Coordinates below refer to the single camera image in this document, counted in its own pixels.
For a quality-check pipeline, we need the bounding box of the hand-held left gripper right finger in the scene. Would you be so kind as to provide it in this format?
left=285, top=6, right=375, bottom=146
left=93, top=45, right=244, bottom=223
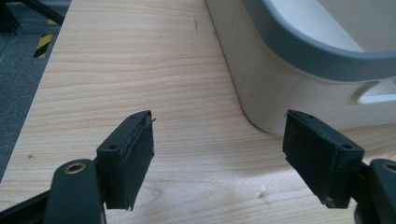
left=282, top=108, right=365, bottom=209

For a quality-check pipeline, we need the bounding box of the white bin with grey rim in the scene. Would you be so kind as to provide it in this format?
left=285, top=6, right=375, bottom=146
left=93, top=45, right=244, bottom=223
left=204, top=0, right=396, bottom=136

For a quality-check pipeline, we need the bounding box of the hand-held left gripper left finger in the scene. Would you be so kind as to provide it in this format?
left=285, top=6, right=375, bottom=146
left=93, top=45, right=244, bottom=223
left=95, top=109, right=157, bottom=212

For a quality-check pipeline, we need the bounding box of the yellow black striped floor tape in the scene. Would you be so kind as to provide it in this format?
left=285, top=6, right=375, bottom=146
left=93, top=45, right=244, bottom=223
left=33, top=19, right=59, bottom=59

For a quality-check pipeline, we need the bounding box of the black metal stand leg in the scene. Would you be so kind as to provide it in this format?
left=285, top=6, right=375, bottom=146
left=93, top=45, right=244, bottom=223
left=0, top=0, right=66, bottom=34

